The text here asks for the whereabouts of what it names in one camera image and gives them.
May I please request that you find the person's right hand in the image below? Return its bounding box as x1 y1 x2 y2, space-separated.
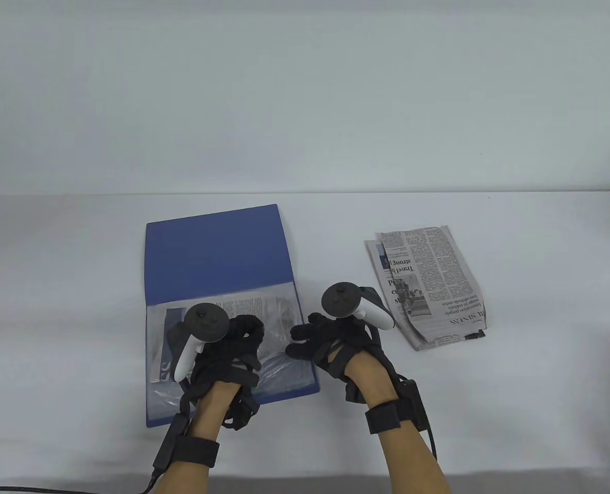
286 312 401 410

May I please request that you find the person's left hand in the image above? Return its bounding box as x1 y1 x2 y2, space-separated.
182 315 264 440

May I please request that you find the newspaper with dark header band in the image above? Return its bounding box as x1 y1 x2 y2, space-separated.
156 293 298 384

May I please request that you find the newspaper with bright blue masthead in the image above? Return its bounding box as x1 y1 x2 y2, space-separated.
364 239 424 350

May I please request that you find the blue folder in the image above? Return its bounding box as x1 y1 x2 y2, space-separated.
145 204 320 428

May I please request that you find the newspaper with dense text columns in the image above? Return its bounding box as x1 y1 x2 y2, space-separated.
377 225 488 352

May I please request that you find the person's right forearm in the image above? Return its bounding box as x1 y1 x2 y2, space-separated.
380 427 452 494

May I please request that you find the person's left forearm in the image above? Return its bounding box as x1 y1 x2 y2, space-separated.
156 461 216 494

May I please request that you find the white and black left controller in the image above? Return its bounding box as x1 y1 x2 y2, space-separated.
166 304 230 382

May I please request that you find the white and black controller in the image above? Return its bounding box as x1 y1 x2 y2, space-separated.
321 281 396 331
166 304 230 382

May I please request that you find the white and black right controller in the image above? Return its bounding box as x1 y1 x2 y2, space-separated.
321 281 396 331

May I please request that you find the black right wrist camera band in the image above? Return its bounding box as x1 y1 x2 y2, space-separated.
364 380 429 435

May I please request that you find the black wrist camera band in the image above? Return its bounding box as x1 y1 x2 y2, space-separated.
152 414 220 471
364 380 429 435

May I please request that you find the black left wrist camera band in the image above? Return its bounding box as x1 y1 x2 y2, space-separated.
152 414 220 471

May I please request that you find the black braided cable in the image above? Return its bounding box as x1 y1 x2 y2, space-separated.
0 468 162 494

